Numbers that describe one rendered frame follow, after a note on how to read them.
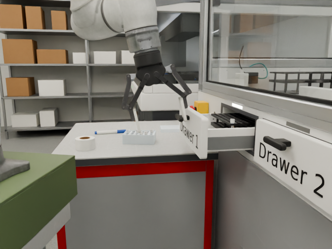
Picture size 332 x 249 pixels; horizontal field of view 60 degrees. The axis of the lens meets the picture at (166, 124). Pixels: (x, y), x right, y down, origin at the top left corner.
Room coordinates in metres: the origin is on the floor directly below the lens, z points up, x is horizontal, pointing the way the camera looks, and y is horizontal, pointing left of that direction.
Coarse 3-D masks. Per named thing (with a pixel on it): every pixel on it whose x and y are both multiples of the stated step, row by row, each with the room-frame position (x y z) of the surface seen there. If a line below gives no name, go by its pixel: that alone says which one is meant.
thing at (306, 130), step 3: (288, 123) 0.60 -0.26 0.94; (291, 123) 0.59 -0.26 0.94; (291, 126) 0.59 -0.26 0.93; (294, 126) 0.58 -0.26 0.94; (297, 126) 0.57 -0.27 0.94; (300, 126) 0.56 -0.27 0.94; (300, 129) 0.56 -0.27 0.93; (303, 129) 0.55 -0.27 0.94; (306, 129) 0.54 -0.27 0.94; (309, 129) 0.53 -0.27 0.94; (306, 132) 0.54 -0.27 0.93; (309, 132) 0.53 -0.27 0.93
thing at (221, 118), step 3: (213, 114) 0.94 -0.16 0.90; (216, 114) 0.95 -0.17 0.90; (216, 117) 0.90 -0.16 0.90; (219, 117) 0.89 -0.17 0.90; (222, 117) 0.89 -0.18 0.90; (222, 120) 0.85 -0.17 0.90; (225, 120) 0.84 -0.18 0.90; (228, 120) 0.84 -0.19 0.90; (225, 123) 0.82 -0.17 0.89; (228, 123) 0.80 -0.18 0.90; (234, 123) 0.80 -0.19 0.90
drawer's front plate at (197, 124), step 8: (192, 112) 0.82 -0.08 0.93; (192, 120) 0.81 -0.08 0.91; (200, 120) 0.73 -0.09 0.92; (184, 128) 0.92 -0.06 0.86; (192, 128) 0.81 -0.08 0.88; (200, 128) 0.73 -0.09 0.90; (184, 136) 0.91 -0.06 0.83; (200, 136) 0.72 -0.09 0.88; (192, 144) 0.81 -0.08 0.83; (200, 144) 0.72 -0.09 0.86; (200, 152) 0.72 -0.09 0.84
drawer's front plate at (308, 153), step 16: (256, 128) 0.71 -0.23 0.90; (272, 128) 0.63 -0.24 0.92; (288, 128) 0.59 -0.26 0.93; (256, 144) 0.70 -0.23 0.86; (304, 144) 0.51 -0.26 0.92; (320, 144) 0.47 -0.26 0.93; (256, 160) 0.69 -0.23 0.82; (288, 160) 0.56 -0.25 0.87; (304, 160) 0.51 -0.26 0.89; (320, 160) 0.47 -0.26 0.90; (288, 176) 0.56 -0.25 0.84; (304, 176) 0.50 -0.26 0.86; (304, 192) 0.50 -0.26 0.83; (320, 192) 0.46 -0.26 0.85
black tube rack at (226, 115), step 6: (222, 114) 0.95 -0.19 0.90; (228, 114) 0.94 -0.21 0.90; (234, 114) 0.94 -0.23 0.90; (240, 114) 0.94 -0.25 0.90; (216, 120) 0.95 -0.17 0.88; (240, 120) 0.84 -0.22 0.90; (246, 120) 0.84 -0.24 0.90; (252, 120) 0.84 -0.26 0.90; (216, 126) 0.90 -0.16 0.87; (222, 126) 0.89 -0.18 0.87; (228, 126) 0.88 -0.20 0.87; (234, 126) 0.80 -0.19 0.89; (240, 126) 0.88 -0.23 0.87; (246, 126) 0.88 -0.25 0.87; (252, 126) 0.88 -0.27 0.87
